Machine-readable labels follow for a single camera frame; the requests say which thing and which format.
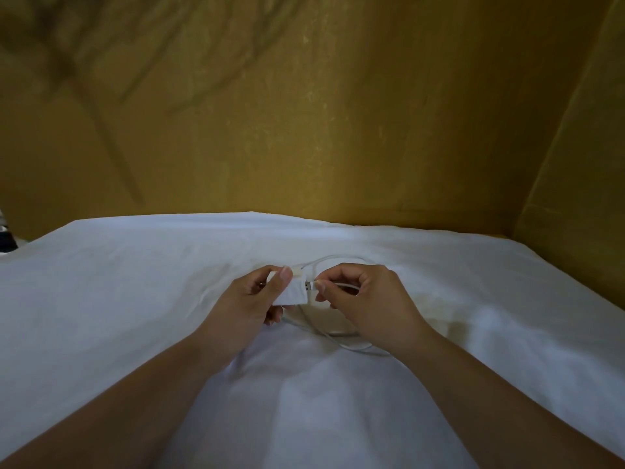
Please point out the person's left hand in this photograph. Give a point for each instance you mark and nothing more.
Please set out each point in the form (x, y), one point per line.
(239, 312)

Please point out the person's right hand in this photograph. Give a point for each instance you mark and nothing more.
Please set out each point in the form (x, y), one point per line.
(376, 307)

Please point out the person's right thumb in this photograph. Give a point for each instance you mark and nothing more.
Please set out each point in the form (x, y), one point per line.
(328, 294)

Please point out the person's left thumb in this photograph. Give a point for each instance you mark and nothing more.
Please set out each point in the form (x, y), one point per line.
(278, 283)

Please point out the white charger adapter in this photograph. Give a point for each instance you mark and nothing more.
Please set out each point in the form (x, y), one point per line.
(294, 291)

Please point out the person's left forearm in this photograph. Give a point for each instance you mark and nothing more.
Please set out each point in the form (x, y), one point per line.
(112, 410)

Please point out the person's right forearm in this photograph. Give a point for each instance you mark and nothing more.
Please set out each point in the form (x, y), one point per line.
(508, 405)

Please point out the white bed sheet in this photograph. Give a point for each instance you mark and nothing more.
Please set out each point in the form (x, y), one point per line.
(312, 336)

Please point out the dark object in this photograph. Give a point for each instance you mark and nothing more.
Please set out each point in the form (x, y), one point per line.
(6, 236)

